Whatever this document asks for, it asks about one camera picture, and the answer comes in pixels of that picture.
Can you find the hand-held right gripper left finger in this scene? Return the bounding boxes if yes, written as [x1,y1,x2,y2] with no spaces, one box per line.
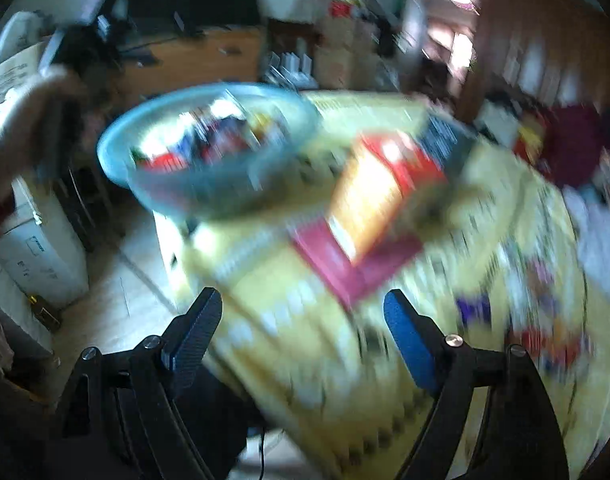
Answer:
[52,287,223,480]

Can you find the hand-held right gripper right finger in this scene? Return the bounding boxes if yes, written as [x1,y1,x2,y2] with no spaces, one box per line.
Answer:
[384,289,570,480]

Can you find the clear plastic bowl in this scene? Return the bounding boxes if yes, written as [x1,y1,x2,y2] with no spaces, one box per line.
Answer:
[97,82,322,221]

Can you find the person's left hand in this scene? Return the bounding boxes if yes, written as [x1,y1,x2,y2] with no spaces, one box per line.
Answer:
[0,67,88,186]

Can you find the purple snack packet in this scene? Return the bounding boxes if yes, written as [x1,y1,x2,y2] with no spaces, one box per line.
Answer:
[455,295,493,331]

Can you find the person's leg in dark trousers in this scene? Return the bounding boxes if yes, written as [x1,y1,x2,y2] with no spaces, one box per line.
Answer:
[185,375,263,466]

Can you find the red book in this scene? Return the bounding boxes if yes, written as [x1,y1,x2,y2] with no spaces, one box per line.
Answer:
[291,217,426,311]

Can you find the yellow printed blanket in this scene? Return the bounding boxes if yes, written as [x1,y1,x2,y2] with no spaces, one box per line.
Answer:
[155,90,610,480]

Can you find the wooden desk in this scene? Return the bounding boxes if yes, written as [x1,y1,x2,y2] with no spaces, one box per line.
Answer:
[105,25,266,106]

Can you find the black monitor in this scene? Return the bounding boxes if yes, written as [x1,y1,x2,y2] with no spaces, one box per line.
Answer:
[130,0,260,31]

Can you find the pile of snack packets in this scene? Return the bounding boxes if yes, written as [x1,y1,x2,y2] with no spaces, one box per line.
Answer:
[455,240,598,376]

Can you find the orange and red carton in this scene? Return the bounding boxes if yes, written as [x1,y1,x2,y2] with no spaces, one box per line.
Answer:
[327,132,448,266]

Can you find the white cardboard box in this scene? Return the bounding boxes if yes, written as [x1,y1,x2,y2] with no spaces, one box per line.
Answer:
[0,40,90,311]

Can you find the dark printed carton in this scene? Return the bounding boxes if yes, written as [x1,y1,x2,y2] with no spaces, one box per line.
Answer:
[415,110,478,181]

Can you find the white cloth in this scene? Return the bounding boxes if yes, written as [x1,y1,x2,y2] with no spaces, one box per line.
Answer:
[565,185,610,306]

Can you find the brown cardboard box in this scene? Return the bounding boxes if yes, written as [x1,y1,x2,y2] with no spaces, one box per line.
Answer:
[315,20,366,91]

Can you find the dark red cloth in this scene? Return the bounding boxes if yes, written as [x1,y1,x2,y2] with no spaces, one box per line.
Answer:
[550,105,606,186]

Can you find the wooden cabinet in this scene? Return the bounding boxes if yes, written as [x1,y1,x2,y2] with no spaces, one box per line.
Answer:
[460,0,610,126]

